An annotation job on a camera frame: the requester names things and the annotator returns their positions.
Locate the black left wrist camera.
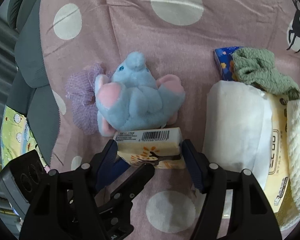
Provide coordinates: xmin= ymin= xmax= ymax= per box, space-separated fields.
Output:
xmin=0 ymin=150 xmax=47 ymax=219

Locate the blue elephant plush toy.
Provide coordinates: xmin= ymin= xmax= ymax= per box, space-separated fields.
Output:
xmin=94 ymin=51 xmax=185 ymax=137

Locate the colourful cartoon quilt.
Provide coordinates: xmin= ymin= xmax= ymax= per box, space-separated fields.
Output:
xmin=0 ymin=106 xmax=50 ymax=172

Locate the cream yellow towel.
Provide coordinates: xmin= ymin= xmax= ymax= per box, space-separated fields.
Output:
xmin=275 ymin=99 xmax=300 ymax=231

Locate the green fuzzy towel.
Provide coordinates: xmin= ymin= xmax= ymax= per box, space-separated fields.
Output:
xmin=232 ymin=47 xmax=300 ymax=100

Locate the purple mesh bath pouf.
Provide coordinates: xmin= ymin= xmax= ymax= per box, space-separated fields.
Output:
xmin=65 ymin=64 xmax=115 ymax=137

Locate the grey sofa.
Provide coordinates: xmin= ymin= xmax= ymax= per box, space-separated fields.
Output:
xmin=7 ymin=0 xmax=60 ymax=166

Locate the yellow small tissue pack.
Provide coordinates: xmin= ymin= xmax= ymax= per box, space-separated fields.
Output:
xmin=113 ymin=127 xmax=186 ymax=169

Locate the blue small tissue pack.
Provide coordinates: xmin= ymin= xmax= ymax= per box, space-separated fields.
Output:
xmin=214 ymin=47 xmax=241 ymax=81

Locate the pink polka dot blanket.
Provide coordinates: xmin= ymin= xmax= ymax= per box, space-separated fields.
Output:
xmin=38 ymin=0 xmax=300 ymax=240

